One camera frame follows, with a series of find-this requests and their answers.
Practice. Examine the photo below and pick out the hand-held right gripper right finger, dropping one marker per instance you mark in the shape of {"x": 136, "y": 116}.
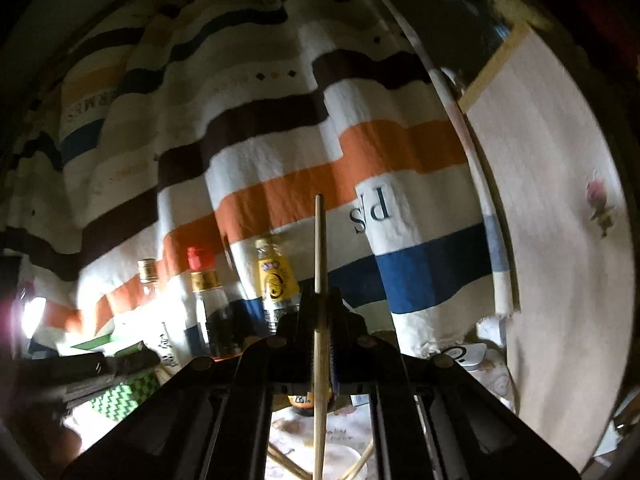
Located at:
{"x": 337, "y": 340}

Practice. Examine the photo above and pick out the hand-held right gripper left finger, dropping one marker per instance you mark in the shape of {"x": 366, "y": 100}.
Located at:
{"x": 305, "y": 340}

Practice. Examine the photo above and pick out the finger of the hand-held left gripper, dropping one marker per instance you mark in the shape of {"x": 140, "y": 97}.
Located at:
{"x": 132, "y": 365}

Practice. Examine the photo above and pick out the wooden chopstick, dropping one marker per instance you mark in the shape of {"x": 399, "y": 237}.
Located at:
{"x": 290, "y": 462}
{"x": 319, "y": 260}
{"x": 362, "y": 460}

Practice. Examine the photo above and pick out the translucent plastic cup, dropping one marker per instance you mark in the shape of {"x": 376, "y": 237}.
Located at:
{"x": 345, "y": 462}

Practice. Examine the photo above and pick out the green checkered box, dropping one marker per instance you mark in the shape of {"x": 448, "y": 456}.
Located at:
{"x": 125, "y": 400}

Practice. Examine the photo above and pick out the white label cooking wine bottle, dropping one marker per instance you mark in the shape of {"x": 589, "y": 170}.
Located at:
{"x": 165, "y": 345}

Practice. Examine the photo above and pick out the yellow label oyster sauce bottle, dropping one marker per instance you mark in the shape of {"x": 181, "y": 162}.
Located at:
{"x": 275, "y": 280}

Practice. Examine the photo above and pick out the red cap dark sauce bottle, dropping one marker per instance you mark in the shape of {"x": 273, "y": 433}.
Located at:
{"x": 202, "y": 280}

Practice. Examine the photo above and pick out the small white object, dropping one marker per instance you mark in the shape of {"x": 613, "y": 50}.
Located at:
{"x": 470, "y": 355}

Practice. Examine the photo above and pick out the striped blanket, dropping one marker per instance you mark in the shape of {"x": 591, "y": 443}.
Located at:
{"x": 300, "y": 110}

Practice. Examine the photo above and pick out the pale board with flower print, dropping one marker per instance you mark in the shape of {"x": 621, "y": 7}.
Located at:
{"x": 550, "y": 210}

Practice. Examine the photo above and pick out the blue object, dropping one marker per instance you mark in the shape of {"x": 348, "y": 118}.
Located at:
{"x": 470, "y": 10}

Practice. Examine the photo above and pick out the yellow object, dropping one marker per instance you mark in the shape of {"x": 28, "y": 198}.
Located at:
{"x": 515, "y": 2}

